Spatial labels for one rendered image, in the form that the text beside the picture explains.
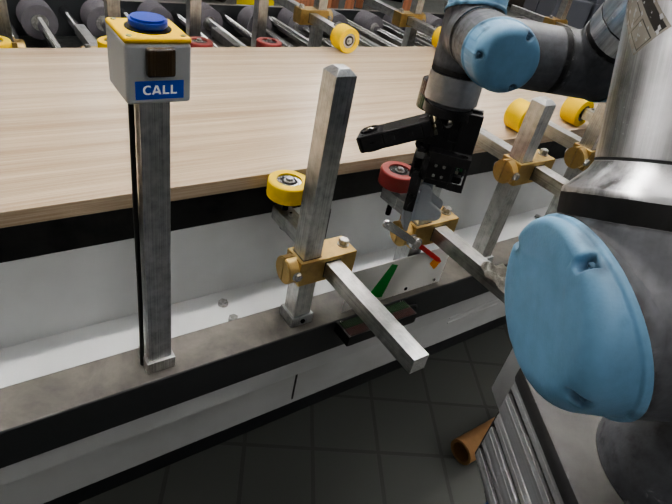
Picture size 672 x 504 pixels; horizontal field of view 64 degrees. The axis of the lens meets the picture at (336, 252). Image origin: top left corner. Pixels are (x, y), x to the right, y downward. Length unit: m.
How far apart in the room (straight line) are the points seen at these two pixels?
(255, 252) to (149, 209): 0.47
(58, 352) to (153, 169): 0.49
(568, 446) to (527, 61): 0.39
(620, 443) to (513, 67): 0.39
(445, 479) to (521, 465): 1.10
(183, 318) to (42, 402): 0.33
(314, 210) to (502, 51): 0.37
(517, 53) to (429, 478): 1.33
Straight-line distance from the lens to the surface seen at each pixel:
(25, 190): 0.97
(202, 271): 1.12
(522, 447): 0.65
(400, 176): 1.11
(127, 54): 0.61
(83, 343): 1.08
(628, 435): 0.50
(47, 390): 0.92
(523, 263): 0.36
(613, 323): 0.30
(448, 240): 1.04
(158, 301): 0.82
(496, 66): 0.64
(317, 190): 0.83
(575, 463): 0.51
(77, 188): 0.97
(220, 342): 0.96
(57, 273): 1.02
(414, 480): 1.71
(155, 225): 0.73
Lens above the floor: 1.40
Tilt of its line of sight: 36 degrees down
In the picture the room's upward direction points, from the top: 12 degrees clockwise
